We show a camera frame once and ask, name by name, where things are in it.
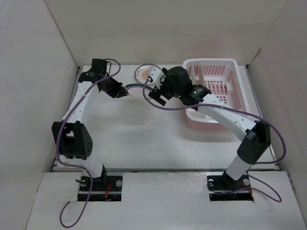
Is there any green red rimmed plate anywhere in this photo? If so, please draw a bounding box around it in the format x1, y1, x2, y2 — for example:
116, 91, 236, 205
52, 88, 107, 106
124, 83, 153, 94

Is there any orange sunburst plate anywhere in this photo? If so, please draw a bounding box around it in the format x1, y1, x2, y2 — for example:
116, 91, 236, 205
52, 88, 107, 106
189, 65, 197, 81
134, 64, 159, 84

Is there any white plate grey floral emblem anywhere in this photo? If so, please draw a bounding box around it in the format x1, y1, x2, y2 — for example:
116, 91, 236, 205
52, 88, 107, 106
198, 65, 204, 86

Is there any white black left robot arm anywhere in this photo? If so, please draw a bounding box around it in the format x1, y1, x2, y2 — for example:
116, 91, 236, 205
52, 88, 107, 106
51, 58, 128, 190

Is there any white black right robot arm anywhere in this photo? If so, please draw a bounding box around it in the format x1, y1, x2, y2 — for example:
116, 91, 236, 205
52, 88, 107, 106
147, 67, 271, 190

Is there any white pink dish rack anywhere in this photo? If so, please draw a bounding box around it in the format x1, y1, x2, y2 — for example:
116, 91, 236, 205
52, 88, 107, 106
182, 58, 253, 131

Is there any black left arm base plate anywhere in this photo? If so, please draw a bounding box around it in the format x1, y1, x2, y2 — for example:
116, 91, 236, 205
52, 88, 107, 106
76, 175, 123, 202

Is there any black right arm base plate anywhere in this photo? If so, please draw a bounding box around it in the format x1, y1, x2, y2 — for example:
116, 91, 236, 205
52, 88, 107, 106
207, 175, 254, 201

